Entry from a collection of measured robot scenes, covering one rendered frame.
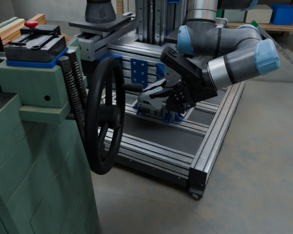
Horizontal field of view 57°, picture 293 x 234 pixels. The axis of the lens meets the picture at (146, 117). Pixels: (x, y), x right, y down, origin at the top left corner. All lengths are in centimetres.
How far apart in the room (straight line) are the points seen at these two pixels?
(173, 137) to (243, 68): 96
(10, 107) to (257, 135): 170
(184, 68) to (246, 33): 19
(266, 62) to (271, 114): 165
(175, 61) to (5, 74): 38
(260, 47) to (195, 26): 18
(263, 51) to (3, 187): 63
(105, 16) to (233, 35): 76
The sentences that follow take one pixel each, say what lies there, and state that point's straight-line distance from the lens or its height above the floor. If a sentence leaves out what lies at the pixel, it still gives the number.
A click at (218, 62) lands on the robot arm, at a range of 68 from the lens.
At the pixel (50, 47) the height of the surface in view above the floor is 100.
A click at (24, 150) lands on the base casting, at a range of 70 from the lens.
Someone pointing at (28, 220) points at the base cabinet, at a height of 60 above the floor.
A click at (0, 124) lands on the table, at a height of 88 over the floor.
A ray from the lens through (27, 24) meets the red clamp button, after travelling 68.
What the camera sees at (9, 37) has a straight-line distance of 90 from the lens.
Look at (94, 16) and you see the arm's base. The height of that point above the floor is 85.
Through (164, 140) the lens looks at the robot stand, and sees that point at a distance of 153.
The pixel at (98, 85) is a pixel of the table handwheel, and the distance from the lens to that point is 56.
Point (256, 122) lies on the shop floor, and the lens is 217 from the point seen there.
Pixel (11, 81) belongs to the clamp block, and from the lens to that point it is 64.
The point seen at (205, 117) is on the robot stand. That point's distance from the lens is 174.
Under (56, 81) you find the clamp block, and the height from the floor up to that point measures 94.
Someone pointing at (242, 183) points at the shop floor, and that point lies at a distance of 167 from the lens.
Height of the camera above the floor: 120
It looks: 36 degrees down
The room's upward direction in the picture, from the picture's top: straight up
